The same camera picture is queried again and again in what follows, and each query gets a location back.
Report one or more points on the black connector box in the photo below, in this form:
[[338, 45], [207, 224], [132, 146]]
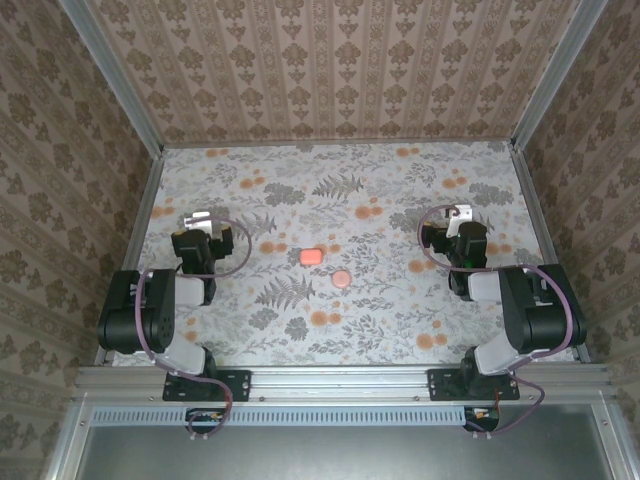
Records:
[[202, 416], [482, 415]]

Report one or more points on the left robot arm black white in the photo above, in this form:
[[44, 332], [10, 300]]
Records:
[[150, 320]]

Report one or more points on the grey metal panel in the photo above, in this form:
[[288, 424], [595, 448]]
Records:
[[340, 455]]

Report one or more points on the aluminium corner post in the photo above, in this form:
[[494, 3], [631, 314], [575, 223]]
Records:
[[115, 75], [555, 70]]

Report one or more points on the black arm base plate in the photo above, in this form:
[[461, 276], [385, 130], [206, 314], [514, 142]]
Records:
[[442, 385], [237, 385]]

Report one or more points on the aluminium front beam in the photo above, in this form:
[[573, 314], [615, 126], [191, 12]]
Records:
[[340, 382]]

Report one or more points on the thin aluminium back rail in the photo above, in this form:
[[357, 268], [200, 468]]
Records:
[[325, 143]]

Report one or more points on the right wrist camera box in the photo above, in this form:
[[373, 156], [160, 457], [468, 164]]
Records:
[[460, 214]]

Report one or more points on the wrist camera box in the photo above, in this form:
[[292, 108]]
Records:
[[200, 220], [460, 214]]

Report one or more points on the pink round disc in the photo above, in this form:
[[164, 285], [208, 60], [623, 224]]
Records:
[[341, 278]]

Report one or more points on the aluminium side rail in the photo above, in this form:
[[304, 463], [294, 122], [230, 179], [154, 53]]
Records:
[[537, 210], [137, 225]]

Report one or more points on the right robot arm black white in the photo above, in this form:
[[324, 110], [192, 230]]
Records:
[[540, 320]]

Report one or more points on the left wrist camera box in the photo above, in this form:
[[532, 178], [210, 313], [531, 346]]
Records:
[[200, 220]]

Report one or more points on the aluminium lower frame bar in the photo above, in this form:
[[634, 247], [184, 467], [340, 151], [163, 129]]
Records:
[[617, 445], [67, 445]]

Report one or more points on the pink earbud charging case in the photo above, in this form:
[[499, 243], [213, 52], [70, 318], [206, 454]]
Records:
[[311, 257]]

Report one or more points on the floral printed tablecloth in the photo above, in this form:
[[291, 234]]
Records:
[[375, 330]]

